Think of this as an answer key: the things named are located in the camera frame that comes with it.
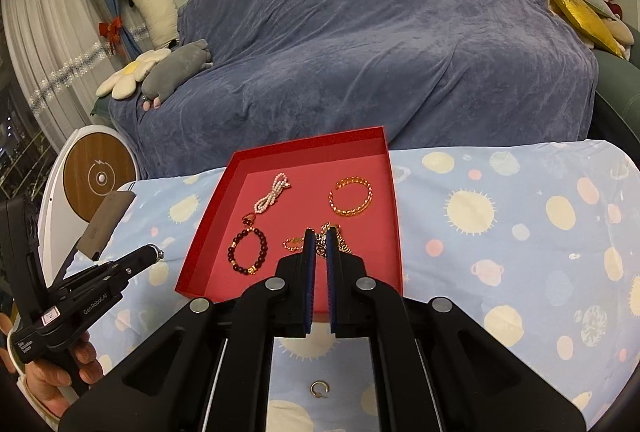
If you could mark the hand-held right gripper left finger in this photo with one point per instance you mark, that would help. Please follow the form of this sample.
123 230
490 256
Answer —
309 282

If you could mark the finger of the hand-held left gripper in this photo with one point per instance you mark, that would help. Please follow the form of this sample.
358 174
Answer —
125 263
132 269

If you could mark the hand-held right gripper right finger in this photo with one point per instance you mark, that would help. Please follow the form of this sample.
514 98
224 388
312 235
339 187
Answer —
331 282

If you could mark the gold link watch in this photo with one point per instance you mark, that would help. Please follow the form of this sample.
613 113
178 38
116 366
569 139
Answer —
337 237

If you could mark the red shallow box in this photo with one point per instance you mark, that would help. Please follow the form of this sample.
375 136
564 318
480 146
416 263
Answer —
300 192

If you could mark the gold bangle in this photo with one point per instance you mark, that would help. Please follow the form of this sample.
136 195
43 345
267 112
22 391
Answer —
370 199

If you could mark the person's left hand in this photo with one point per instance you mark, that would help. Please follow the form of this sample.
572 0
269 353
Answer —
80 362

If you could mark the grey brown board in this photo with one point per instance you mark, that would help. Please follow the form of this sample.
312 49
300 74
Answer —
107 222

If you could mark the white round appliance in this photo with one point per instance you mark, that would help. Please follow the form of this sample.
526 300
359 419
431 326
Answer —
100 172

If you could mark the planet print blue tablecloth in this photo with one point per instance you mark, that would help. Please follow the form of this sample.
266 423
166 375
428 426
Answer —
500 237

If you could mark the flower shaped cushion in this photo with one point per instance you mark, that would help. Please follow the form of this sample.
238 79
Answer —
127 72

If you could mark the grey plush toy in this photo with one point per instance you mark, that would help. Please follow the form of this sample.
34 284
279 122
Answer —
175 67

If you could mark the red bow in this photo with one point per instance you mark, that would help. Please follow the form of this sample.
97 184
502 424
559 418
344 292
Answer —
111 32

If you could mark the white curtain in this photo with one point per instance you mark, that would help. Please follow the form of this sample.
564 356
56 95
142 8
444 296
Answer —
50 22

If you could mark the blue sofa cover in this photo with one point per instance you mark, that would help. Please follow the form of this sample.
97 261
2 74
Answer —
350 37

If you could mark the white llama plush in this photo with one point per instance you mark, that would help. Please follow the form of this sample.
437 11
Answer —
155 7

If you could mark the green sofa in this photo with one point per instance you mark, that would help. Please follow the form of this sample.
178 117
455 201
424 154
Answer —
620 92

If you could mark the gold cushion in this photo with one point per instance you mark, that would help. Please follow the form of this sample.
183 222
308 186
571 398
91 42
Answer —
580 12

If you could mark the beige cushion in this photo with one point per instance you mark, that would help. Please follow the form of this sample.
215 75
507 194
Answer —
620 34

